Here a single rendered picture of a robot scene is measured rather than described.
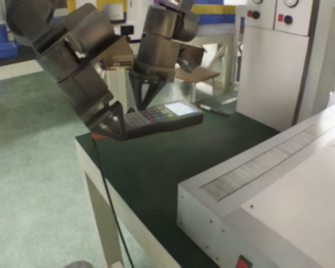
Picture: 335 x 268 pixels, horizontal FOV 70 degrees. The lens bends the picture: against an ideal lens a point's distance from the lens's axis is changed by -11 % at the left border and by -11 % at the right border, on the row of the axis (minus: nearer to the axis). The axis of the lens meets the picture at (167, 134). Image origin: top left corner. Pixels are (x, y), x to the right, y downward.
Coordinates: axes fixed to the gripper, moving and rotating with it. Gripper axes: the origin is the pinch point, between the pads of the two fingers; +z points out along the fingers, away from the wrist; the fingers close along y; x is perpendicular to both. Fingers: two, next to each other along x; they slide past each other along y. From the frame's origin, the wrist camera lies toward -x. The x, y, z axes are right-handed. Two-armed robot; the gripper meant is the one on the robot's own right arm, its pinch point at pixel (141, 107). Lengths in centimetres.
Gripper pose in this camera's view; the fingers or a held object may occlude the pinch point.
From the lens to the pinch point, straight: 54.0
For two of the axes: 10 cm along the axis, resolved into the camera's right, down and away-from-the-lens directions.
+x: -8.4, 0.1, -5.5
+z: -2.3, 9.1, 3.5
